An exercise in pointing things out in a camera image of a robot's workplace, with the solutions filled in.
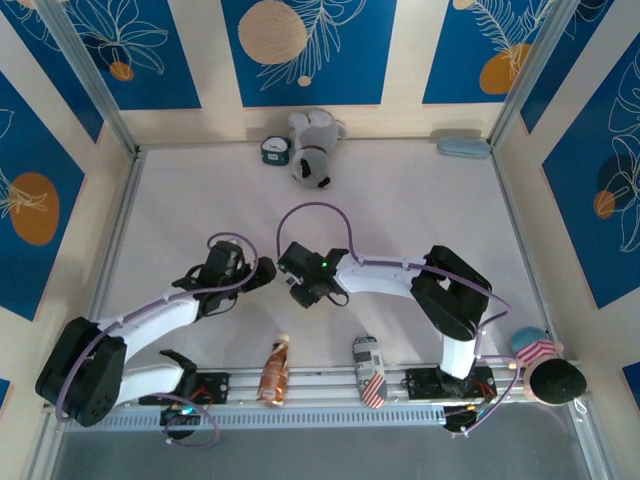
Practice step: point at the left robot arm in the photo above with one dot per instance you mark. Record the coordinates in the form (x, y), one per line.
(160, 315)

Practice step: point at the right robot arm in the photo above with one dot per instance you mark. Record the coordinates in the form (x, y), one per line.
(380, 280)

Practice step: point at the brown drink bottle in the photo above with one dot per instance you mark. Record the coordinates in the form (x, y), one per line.
(274, 370)

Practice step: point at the newspaper print flag can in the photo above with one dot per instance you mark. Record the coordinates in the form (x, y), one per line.
(369, 370)

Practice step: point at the small teal alarm clock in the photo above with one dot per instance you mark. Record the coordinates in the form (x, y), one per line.
(275, 150)

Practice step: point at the grey plush dog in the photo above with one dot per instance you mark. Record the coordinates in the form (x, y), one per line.
(315, 145)

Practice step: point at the black electronics board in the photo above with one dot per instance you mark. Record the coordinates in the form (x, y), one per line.
(460, 417)
(180, 417)

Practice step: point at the light blue case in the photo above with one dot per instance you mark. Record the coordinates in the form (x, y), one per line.
(462, 148)

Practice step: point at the doll with black hat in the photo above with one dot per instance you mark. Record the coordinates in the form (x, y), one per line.
(557, 382)

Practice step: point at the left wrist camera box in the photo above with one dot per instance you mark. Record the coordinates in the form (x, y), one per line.
(235, 259)

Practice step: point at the aluminium mounting rail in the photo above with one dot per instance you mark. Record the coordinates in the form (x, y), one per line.
(320, 385)

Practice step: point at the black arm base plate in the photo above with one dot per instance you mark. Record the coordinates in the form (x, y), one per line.
(215, 387)
(420, 385)

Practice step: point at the aluminium table edge rail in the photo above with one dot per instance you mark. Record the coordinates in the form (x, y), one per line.
(505, 185)
(125, 205)

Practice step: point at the blue floral wall panel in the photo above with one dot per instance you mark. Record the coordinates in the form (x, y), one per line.
(350, 60)
(565, 90)
(590, 225)
(450, 50)
(65, 90)
(30, 130)
(150, 60)

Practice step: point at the aluminium frame post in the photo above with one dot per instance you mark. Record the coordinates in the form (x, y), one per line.
(85, 65)
(540, 75)

